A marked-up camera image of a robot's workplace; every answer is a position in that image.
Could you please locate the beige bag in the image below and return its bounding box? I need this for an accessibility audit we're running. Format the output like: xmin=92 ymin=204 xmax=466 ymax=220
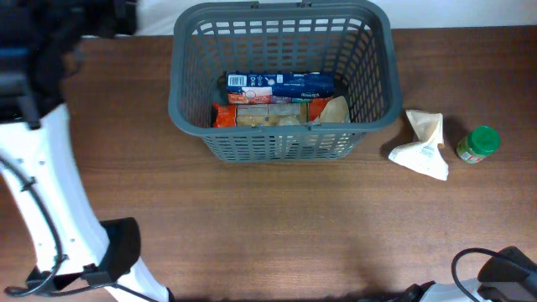
xmin=388 ymin=110 xmax=449 ymax=181
xmin=276 ymin=95 xmax=352 ymax=127

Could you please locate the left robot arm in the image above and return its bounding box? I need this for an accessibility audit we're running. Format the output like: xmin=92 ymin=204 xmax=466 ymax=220
xmin=1 ymin=0 xmax=173 ymax=301

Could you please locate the grey plastic basket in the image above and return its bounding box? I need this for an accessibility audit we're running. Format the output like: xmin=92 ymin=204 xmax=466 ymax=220
xmin=168 ymin=1 xmax=402 ymax=162

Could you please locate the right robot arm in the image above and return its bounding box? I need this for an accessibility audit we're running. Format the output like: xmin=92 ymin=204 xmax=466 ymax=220
xmin=370 ymin=246 xmax=536 ymax=302

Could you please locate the green lid pesto jar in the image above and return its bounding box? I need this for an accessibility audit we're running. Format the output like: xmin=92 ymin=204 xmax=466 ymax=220
xmin=456 ymin=126 xmax=501 ymax=164

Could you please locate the blue pasta box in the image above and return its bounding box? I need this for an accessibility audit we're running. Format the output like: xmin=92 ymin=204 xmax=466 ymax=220
xmin=226 ymin=72 xmax=335 ymax=105

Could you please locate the orange spaghetti package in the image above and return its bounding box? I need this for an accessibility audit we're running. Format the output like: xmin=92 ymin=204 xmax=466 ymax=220
xmin=212 ymin=96 xmax=333 ymax=128

